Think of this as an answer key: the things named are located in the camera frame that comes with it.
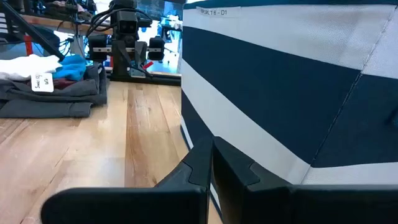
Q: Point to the black aluminium table frame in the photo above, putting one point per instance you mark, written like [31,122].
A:
[161,80]

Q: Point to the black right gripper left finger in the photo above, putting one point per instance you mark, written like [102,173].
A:
[124,208]

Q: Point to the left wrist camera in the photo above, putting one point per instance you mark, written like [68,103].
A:
[127,23]

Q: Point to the white paper tag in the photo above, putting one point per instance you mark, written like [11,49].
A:
[42,82]

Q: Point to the blue garment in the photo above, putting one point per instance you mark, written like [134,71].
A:
[73,70]

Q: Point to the gray garment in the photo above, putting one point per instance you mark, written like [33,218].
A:
[46,109]

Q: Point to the maroon garment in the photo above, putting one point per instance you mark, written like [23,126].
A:
[63,83]

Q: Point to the white basket label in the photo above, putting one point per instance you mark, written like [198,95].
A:
[217,12]

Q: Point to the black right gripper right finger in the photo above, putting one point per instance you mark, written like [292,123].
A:
[264,205]

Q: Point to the navy white striped fabric basket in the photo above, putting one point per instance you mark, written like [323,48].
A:
[280,93]

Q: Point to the wooden workbench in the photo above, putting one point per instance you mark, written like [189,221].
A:
[46,21]

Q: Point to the white garment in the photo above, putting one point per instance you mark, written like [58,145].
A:
[25,67]

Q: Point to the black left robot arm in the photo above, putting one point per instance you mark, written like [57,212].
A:
[124,3]

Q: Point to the black frame strut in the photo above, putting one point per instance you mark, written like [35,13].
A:
[31,28]

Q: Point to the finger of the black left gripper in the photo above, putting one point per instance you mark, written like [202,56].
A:
[119,57]
[140,53]

